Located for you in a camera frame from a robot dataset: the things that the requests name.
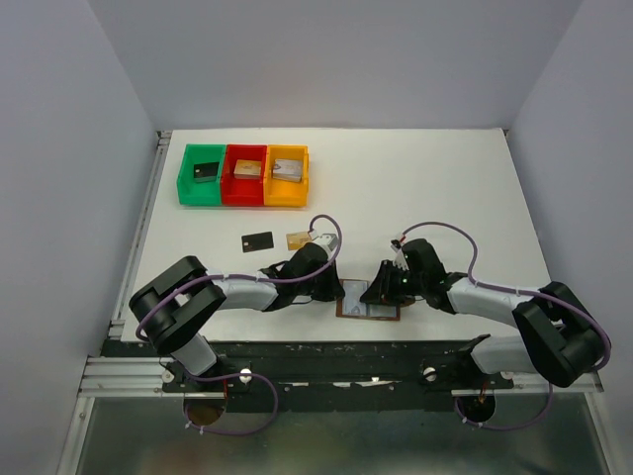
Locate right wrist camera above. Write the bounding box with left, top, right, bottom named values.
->
left=390, top=238, right=408, bottom=271

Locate gold credit card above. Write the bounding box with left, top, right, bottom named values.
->
left=286, top=231, right=313, bottom=250

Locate purple cable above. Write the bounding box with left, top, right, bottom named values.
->
left=395, top=221, right=612, bottom=430
left=135, top=214, right=343, bottom=436

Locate green plastic bin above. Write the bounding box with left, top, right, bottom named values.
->
left=177, top=143, right=226, bottom=207

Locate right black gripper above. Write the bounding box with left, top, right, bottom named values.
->
left=360, top=258, right=426, bottom=306

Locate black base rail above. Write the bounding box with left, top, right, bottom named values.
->
left=162, top=340, right=513, bottom=413

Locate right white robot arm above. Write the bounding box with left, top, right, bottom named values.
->
left=360, top=238, right=606, bottom=388

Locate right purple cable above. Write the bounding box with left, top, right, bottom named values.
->
left=395, top=221, right=612, bottom=430

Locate silver VIP credit card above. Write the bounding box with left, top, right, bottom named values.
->
left=341, top=280, right=368, bottom=318

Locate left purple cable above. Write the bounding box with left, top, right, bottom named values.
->
left=135, top=214, right=343, bottom=436

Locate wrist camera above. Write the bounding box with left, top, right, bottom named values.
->
left=390, top=238, right=408, bottom=271
left=312, top=234, right=340, bottom=253

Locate silver card stack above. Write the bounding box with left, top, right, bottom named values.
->
left=271, top=158, right=303, bottom=183

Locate gold card stack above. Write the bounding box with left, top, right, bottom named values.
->
left=233, top=159, right=261, bottom=180

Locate black card stack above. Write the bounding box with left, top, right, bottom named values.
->
left=193, top=161, right=220, bottom=183

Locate red plastic bin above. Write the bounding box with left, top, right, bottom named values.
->
left=221, top=143, right=267, bottom=207

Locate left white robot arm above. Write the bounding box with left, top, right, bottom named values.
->
left=129, top=234, right=344, bottom=391

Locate brown leather card holder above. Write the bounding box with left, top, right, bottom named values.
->
left=335, top=278, right=401, bottom=323

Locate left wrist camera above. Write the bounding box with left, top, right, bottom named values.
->
left=312, top=234, right=340, bottom=253

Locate orange plastic bin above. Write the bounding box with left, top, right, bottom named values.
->
left=263, top=144, right=310, bottom=208

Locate black credit card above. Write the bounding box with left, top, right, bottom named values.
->
left=241, top=232, right=274, bottom=253

